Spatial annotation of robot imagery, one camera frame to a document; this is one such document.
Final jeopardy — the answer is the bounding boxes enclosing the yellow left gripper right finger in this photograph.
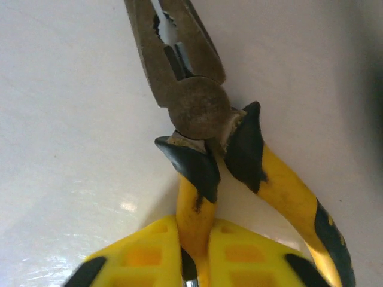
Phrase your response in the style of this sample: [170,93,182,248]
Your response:
[208,218,326,287]

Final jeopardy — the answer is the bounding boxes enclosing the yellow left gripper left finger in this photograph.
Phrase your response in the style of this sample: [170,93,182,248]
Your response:
[64,215,185,287]

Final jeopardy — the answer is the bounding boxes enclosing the yellow-black handled long-nose pliers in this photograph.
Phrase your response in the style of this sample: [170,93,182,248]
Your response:
[123,0,357,287]

